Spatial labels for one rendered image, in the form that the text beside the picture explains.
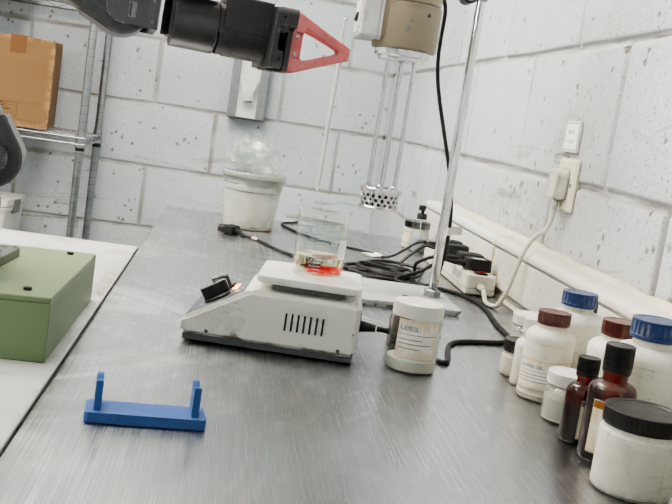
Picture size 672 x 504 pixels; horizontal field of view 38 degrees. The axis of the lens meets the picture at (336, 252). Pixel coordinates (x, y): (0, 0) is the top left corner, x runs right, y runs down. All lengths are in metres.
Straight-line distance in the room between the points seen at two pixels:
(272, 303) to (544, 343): 0.30
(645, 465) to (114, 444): 0.43
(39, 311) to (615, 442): 0.54
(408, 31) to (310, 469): 0.89
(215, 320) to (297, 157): 2.50
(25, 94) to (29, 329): 2.34
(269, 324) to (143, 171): 2.52
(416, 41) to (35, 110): 1.95
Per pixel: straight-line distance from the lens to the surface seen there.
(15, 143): 1.07
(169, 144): 3.58
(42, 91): 3.28
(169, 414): 0.84
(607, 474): 0.86
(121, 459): 0.76
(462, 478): 0.83
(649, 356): 0.97
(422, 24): 1.53
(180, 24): 1.08
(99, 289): 1.35
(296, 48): 1.11
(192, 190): 3.59
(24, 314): 0.98
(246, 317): 1.11
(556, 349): 1.09
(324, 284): 1.10
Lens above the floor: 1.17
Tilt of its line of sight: 8 degrees down
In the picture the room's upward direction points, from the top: 9 degrees clockwise
